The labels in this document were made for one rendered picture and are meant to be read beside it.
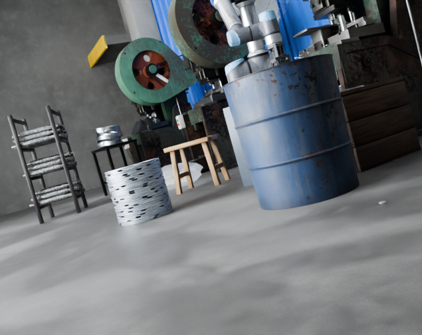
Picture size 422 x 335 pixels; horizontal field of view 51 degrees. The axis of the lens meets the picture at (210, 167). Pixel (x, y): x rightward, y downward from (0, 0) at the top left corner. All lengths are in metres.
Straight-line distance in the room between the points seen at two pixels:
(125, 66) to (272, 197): 4.15
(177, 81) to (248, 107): 4.22
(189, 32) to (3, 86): 5.48
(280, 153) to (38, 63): 7.81
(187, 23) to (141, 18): 4.02
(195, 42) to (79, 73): 5.40
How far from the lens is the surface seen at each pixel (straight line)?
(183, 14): 4.00
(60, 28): 9.33
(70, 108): 8.94
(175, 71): 5.77
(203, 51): 3.97
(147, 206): 2.21
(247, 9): 2.48
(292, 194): 1.54
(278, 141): 1.51
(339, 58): 2.60
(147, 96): 5.52
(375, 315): 0.70
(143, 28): 7.92
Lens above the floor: 0.30
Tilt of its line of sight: 3 degrees down
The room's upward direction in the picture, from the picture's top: 15 degrees counter-clockwise
